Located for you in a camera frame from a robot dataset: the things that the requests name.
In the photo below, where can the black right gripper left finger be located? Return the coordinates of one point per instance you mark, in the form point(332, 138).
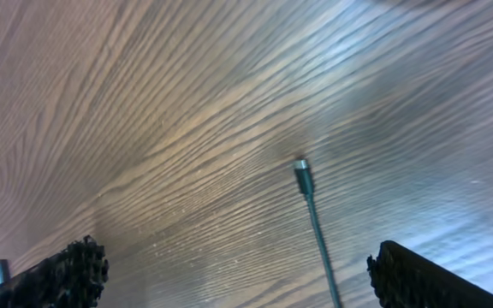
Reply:
point(72, 278)

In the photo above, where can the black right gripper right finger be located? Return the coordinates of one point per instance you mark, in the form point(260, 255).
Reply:
point(402, 278)

